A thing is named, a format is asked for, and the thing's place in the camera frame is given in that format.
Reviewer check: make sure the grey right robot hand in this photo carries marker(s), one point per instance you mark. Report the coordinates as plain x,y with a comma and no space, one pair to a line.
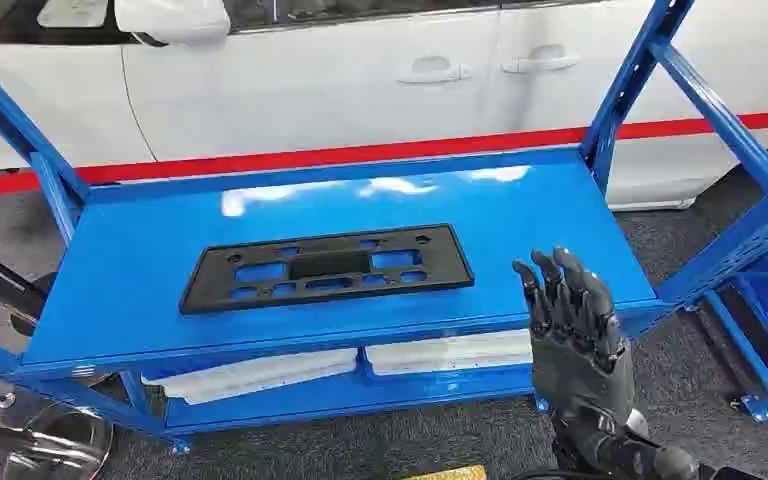
579,371

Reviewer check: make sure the yellow floor tape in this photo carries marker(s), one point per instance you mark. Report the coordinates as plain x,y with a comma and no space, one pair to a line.
447,474

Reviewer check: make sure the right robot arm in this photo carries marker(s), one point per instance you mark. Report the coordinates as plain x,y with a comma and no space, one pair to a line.
649,460

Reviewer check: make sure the white car side mirror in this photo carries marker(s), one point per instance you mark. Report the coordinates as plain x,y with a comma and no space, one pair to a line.
172,18

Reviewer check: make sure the white car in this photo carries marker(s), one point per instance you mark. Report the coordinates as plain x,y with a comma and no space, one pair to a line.
291,99

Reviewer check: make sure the blue metal shelf rack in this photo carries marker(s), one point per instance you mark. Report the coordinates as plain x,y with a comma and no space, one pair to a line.
126,265

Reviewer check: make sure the black plastic licence plate frame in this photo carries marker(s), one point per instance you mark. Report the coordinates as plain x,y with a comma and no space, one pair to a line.
451,266

